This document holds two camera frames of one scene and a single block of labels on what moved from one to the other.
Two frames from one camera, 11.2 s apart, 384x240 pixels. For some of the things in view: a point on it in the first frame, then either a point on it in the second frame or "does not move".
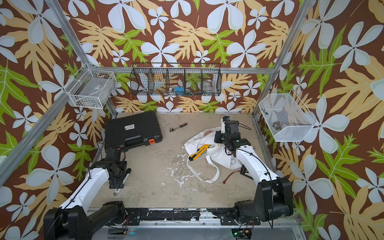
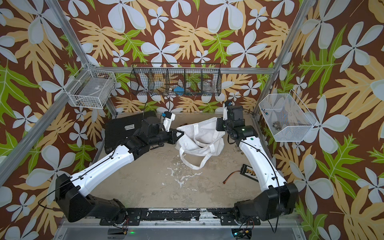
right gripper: (217, 139) → (220, 126)
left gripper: (118, 182) → (172, 137)
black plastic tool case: (127, 131) does not move
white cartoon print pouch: (217, 154) → (201, 139)
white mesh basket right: (286, 118) does not move
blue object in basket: (179, 90) does not move
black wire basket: (160, 78) does not move
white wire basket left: (90, 88) does not move
